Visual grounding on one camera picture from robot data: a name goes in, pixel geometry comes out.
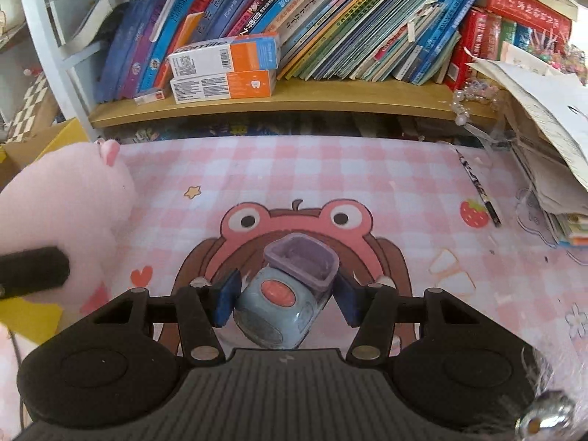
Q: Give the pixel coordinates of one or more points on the white paper sheet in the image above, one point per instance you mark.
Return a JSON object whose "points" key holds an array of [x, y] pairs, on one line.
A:
{"points": [[537, 101]]}

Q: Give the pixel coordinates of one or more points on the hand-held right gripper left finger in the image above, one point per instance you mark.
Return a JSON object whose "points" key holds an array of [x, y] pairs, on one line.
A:
{"points": [[227, 298]]}

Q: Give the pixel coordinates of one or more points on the orange white toothpaste box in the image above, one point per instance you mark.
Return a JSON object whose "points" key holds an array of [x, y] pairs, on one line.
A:
{"points": [[220, 55], [220, 87]]}

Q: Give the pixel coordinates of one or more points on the pink plush toy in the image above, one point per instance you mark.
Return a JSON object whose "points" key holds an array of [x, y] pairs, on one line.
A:
{"points": [[69, 202]]}

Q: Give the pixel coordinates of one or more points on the yellow flat piece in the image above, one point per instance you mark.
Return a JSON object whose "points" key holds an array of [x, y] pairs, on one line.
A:
{"points": [[27, 321]]}

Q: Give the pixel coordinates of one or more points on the white bookshelf frame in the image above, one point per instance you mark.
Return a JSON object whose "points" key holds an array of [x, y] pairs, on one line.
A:
{"points": [[50, 46]]}

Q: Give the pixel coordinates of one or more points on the brown cardboard box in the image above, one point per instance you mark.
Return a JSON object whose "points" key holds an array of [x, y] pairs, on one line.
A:
{"points": [[55, 140]]}

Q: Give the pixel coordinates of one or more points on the blue grey pencil sharpener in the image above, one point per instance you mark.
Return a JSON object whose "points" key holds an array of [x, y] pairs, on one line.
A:
{"points": [[275, 317]]}

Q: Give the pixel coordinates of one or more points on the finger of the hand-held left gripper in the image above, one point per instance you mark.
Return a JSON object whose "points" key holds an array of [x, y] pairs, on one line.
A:
{"points": [[36, 273]]}

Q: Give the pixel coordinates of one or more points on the row of colourful books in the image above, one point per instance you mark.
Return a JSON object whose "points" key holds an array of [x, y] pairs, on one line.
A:
{"points": [[321, 23]]}

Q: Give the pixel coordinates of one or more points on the colourful bead ornament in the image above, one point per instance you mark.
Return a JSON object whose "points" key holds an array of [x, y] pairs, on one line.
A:
{"points": [[558, 50]]}

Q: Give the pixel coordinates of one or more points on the pink checked desk mat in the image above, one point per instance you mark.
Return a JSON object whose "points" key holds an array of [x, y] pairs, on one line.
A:
{"points": [[367, 183]]}

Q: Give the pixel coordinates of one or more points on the wooden shelf board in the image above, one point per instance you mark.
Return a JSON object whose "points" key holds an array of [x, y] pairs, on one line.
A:
{"points": [[321, 105]]}

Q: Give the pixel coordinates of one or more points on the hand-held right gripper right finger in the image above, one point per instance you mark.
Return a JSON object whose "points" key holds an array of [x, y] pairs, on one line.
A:
{"points": [[350, 301]]}

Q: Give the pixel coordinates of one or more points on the small orange white box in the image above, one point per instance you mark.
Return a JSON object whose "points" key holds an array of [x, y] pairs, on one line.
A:
{"points": [[149, 97]]}

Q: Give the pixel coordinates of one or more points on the patterned black pencil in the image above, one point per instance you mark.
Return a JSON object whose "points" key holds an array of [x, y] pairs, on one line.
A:
{"points": [[480, 190]]}

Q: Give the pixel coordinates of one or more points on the thick red dictionary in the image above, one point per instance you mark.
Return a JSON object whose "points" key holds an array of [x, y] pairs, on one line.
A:
{"points": [[528, 7]]}

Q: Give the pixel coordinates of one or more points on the stack of paper booklets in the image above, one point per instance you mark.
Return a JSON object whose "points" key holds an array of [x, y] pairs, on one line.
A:
{"points": [[551, 193]]}

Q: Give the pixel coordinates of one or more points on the thick white paged book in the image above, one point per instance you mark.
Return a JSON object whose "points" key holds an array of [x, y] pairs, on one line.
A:
{"points": [[92, 20]]}

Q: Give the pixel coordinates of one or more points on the fluffy pink white sleeve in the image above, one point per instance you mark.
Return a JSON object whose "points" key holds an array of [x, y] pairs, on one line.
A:
{"points": [[560, 367]]}

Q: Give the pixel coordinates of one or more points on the red hardcover book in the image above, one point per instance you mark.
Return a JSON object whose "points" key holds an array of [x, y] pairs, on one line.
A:
{"points": [[466, 50]]}

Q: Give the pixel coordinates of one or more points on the silver bell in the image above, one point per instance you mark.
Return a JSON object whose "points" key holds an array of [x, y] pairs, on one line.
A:
{"points": [[546, 415]]}

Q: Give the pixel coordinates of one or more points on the brown white checkerboard box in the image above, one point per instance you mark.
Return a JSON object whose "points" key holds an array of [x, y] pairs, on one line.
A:
{"points": [[27, 105]]}

